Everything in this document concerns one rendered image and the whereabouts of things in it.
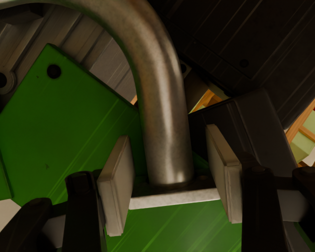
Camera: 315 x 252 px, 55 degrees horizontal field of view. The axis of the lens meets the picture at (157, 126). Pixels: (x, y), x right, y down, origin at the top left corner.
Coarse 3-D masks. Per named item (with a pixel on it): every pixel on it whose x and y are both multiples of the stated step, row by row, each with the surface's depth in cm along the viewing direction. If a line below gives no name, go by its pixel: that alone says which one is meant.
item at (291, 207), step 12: (240, 156) 16; (252, 156) 16; (276, 180) 13; (288, 180) 13; (288, 192) 12; (300, 192) 12; (288, 204) 12; (300, 204) 12; (288, 216) 12; (300, 216) 12; (312, 216) 12
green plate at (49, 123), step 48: (48, 48) 21; (48, 96) 22; (96, 96) 21; (0, 144) 22; (48, 144) 22; (96, 144) 22; (48, 192) 23; (144, 240) 23; (192, 240) 23; (240, 240) 22
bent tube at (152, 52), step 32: (0, 0) 18; (32, 0) 18; (64, 0) 17; (96, 0) 17; (128, 0) 17; (128, 32) 17; (160, 32) 17; (160, 64) 17; (160, 96) 17; (160, 128) 18; (160, 160) 18; (192, 160) 19; (160, 192) 18; (192, 192) 18
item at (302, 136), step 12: (204, 96) 314; (216, 96) 332; (312, 108) 343; (300, 120) 323; (312, 120) 336; (288, 132) 310; (300, 132) 323; (312, 132) 327; (300, 144) 315; (312, 144) 318; (300, 156) 318
